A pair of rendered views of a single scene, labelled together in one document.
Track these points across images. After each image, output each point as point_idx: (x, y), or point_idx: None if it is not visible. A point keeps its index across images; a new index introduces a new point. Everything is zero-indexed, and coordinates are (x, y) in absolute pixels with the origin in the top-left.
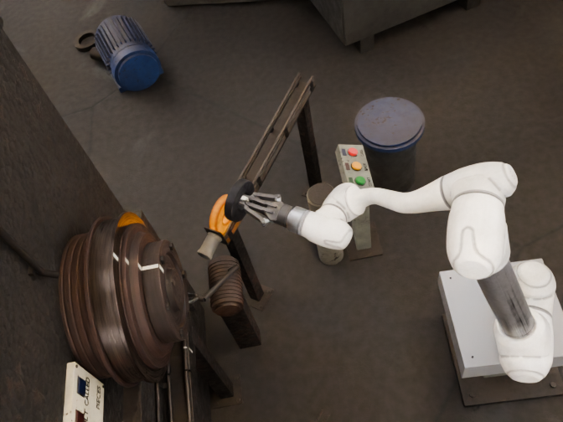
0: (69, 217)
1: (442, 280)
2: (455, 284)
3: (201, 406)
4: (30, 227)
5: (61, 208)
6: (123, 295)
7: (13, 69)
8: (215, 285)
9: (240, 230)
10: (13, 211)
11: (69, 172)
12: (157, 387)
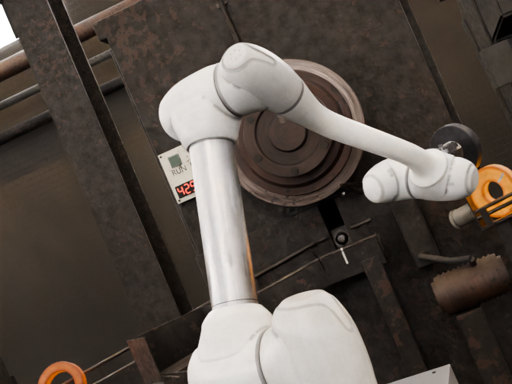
0: (328, 63)
1: (431, 369)
2: (421, 378)
3: None
4: (267, 33)
5: (322, 51)
6: None
7: None
8: (440, 256)
9: None
10: (257, 13)
11: (365, 41)
12: (301, 248)
